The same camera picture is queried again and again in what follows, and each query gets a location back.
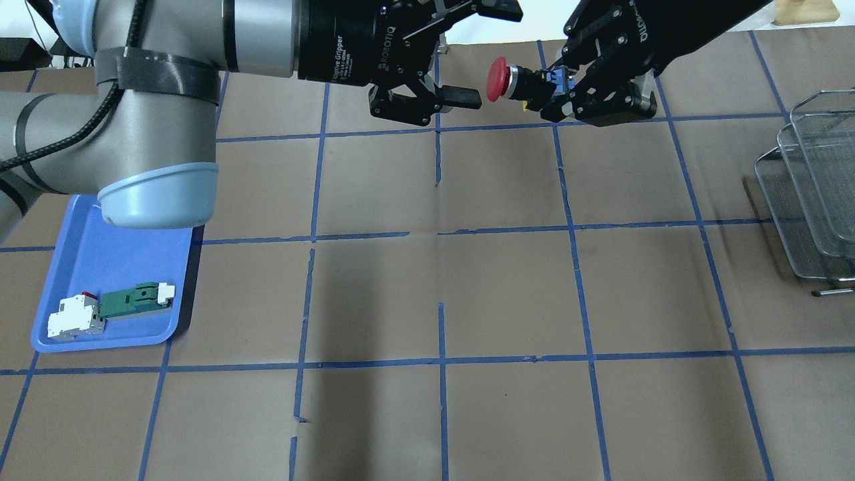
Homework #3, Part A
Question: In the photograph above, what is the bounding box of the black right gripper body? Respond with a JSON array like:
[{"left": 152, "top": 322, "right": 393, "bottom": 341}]
[{"left": 579, "top": 1, "right": 735, "bottom": 96}]

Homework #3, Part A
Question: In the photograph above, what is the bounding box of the aluminium frame post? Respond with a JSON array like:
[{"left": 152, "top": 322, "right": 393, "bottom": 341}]
[{"left": 436, "top": 33, "right": 449, "bottom": 55}]

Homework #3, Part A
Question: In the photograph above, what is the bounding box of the white circuit breaker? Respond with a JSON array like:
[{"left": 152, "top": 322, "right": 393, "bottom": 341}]
[{"left": 47, "top": 292, "right": 105, "bottom": 341}]

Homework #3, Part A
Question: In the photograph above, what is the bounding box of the red emergency stop button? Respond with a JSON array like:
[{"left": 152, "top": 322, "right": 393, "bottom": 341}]
[{"left": 486, "top": 57, "right": 572, "bottom": 112}]

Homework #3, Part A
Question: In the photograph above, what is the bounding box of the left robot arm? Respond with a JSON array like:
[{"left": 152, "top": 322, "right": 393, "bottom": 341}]
[{"left": 2, "top": 1, "right": 523, "bottom": 240}]

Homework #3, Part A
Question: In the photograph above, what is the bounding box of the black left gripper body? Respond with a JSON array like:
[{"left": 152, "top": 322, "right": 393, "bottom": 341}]
[{"left": 297, "top": 1, "right": 438, "bottom": 89}]

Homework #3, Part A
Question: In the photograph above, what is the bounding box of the green terminal block module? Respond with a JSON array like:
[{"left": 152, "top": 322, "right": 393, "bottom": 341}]
[{"left": 99, "top": 281, "right": 177, "bottom": 320}]

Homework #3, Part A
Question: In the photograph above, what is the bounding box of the blue plastic tray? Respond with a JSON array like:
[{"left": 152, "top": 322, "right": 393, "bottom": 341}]
[{"left": 30, "top": 194, "right": 202, "bottom": 353}]

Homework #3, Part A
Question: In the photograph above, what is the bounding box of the silver wire mesh shelf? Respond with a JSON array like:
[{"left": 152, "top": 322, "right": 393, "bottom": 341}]
[{"left": 754, "top": 88, "right": 854, "bottom": 297}]

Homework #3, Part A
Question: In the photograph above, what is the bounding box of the wooden cutting board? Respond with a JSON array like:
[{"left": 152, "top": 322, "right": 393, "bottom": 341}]
[{"left": 772, "top": 0, "right": 840, "bottom": 27}]

